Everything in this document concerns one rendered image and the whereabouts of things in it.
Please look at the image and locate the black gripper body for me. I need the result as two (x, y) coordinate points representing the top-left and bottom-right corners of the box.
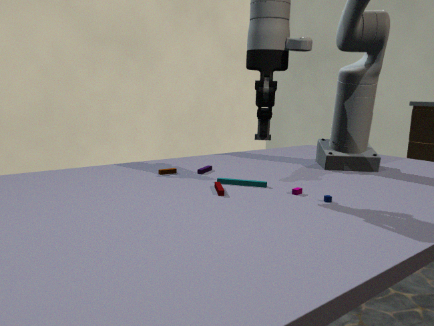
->
(246, 49), (289, 88)

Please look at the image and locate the turquoise rod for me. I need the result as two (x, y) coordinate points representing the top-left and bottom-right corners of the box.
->
(217, 178), (267, 188)

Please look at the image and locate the orange rectangular bar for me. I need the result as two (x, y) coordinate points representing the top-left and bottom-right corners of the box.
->
(158, 168), (176, 175)

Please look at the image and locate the purple rod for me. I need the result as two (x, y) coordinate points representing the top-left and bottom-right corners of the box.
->
(198, 166), (212, 174)

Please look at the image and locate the magenta rectangular block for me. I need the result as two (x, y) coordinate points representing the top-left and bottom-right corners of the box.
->
(292, 187), (302, 195)

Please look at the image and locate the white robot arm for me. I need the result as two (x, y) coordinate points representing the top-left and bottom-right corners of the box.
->
(247, 0), (390, 154)

